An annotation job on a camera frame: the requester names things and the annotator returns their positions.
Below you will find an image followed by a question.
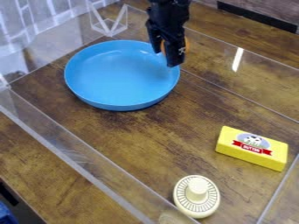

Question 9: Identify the black bar on background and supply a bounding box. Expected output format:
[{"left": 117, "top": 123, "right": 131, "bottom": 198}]
[{"left": 217, "top": 1, "right": 299, "bottom": 33}]

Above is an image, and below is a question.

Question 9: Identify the blue round tray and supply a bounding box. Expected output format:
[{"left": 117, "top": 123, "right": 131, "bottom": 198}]
[{"left": 64, "top": 40, "right": 180, "bottom": 111}]

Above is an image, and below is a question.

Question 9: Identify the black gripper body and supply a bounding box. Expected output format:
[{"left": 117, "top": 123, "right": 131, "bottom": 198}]
[{"left": 147, "top": 0, "right": 192, "bottom": 39}]

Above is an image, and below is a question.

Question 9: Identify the clear acrylic enclosure wall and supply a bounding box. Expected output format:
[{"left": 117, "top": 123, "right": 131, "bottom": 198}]
[{"left": 0, "top": 0, "right": 299, "bottom": 224}]

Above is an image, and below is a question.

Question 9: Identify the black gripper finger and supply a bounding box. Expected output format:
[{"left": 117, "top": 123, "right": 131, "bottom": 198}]
[
  {"left": 147, "top": 26, "right": 163, "bottom": 53},
  {"left": 163, "top": 35, "right": 187, "bottom": 67}
]

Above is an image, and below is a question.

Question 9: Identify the orange ball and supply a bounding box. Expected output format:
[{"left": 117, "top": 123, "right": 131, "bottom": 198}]
[{"left": 160, "top": 37, "right": 189, "bottom": 55}]

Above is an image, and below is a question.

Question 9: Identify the yellow butter block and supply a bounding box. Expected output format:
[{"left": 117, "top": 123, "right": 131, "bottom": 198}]
[{"left": 215, "top": 126, "right": 288, "bottom": 172}]

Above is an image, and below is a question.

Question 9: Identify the cream round knob toy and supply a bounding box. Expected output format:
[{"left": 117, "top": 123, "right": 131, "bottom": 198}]
[{"left": 172, "top": 175, "right": 220, "bottom": 219}]

